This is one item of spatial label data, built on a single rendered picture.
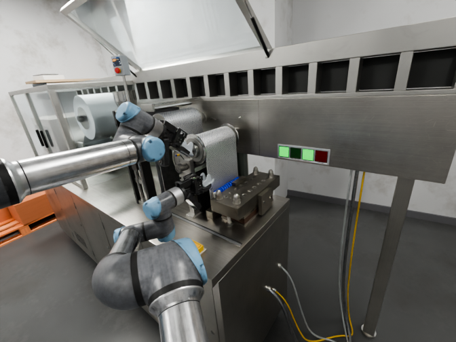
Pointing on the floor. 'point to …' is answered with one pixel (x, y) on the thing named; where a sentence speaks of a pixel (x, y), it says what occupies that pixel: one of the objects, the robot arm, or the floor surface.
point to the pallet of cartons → (25, 216)
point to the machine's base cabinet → (271, 241)
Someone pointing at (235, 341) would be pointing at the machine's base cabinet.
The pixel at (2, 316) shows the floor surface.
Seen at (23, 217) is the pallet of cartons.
